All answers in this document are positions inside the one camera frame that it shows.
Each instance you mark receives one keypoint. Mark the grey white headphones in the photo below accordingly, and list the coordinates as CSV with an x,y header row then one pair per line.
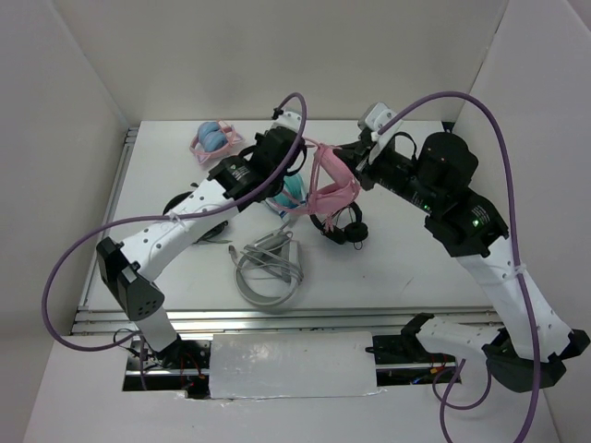
x,y
275,256

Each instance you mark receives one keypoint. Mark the aluminium rail frame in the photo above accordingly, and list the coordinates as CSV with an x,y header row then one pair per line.
x,y
400,271

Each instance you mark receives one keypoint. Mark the teal white headphones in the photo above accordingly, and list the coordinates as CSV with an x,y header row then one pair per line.
x,y
293,196

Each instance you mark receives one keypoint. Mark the pink blue cat-ear headphones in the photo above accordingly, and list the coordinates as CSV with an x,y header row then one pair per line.
x,y
213,139

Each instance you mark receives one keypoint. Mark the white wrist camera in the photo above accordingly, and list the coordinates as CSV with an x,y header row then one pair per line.
x,y
287,118
375,118

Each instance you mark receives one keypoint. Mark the white tape sheet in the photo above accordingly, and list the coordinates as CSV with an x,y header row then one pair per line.
x,y
292,365

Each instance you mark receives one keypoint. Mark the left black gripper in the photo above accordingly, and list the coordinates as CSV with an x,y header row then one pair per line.
x,y
257,139

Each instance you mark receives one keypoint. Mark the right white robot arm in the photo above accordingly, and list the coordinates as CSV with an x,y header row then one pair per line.
x,y
506,351

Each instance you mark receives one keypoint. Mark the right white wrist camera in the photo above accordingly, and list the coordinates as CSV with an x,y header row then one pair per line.
x,y
375,118

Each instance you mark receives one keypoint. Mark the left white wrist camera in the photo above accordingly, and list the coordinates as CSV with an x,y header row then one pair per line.
x,y
287,118

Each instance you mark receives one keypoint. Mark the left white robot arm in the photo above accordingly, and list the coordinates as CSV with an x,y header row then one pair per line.
x,y
130,268

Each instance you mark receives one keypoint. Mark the black on-ear headphones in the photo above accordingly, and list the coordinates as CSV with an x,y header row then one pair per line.
x,y
355,232

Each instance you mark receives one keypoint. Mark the black gaming headset with mic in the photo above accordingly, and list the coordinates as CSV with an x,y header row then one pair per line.
x,y
208,231

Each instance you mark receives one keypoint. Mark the large pink headphones with cable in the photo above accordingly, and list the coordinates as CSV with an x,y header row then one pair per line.
x,y
332,186

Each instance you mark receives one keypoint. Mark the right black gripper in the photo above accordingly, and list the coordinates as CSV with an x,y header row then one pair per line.
x,y
356,155

